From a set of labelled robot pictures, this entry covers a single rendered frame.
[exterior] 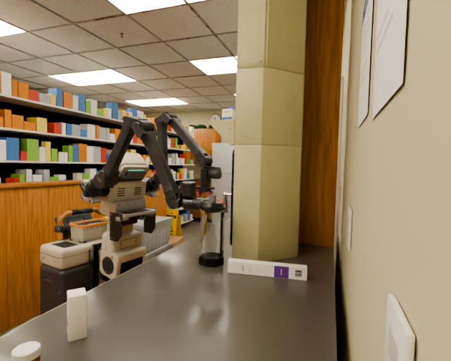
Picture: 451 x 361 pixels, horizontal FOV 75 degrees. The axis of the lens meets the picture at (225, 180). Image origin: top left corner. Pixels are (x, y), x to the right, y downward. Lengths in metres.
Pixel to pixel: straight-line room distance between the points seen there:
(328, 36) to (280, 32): 0.37
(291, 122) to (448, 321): 1.13
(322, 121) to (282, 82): 0.36
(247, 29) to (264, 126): 0.39
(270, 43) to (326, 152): 0.58
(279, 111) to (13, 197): 2.22
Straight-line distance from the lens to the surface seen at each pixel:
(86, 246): 2.08
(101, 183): 1.63
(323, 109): 1.54
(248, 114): 1.21
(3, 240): 2.85
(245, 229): 1.22
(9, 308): 3.03
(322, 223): 1.54
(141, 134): 1.40
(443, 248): 0.20
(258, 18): 1.32
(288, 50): 1.33
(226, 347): 0.72
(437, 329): 0.22
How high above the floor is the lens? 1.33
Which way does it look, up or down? 3 degrees down
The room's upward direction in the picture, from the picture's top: 1 degrees clockwise
